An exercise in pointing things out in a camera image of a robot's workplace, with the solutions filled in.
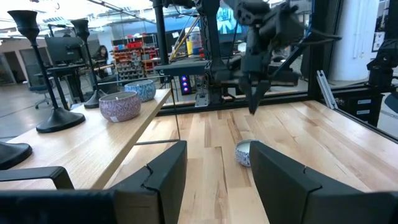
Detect silver aluminium bar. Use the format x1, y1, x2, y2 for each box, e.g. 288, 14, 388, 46
316, 70, 338, 110

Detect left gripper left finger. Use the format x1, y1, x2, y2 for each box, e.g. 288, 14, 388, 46
0, 139, 188, 224

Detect yellow white container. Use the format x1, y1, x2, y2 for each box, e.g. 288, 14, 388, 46
185, 26, 203, 57

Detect black aluminium table frame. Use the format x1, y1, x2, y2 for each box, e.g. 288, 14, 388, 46
157, 0, 398, 139

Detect black monitor pole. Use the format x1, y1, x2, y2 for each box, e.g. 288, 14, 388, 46
152, 0, 170, 66

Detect black drawer unit white labels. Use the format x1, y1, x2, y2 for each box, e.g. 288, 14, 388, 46
340, 95, 374, 127

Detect white room column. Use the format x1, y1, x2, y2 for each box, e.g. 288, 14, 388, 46
329, 0, 380, 82

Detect monitor with blue screen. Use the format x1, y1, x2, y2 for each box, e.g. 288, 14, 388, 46
216, 1, 246, 34

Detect dark monitor on desk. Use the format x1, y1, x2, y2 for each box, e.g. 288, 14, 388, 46
45, 36, 85, 65

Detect wooden shelf with black legs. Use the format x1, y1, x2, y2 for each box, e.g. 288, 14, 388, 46
0, 88, 181, 191

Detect black device purple lights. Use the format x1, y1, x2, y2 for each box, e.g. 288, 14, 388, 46
179, 74, 193, 96

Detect black metal candlestick holder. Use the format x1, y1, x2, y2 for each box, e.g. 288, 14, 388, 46
6, 9, 86, 134
0, 141, 34, 170
70, 19, 108, 110

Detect office chair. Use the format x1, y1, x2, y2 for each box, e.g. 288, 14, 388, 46
23, 80, 52, 110

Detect silver metal bracket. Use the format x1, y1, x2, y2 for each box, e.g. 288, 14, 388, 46
195, 91, 210, 108

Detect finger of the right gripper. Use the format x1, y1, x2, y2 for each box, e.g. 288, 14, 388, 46
254, 80, 271, 115
241, 77, 256, 115

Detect person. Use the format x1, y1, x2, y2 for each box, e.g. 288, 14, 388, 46
92, 45, 110, 78

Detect pink patterned ceramic bowl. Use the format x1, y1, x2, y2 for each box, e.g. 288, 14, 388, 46
98, 91, 142, 123

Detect red bin storage shelf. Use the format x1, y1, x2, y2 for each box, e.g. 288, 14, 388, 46
112, 34, 159, 82

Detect black background desk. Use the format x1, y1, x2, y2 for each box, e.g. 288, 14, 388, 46
46, 63, 116, 111

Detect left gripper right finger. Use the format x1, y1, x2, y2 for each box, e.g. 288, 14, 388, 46
249, 140, 398, 224

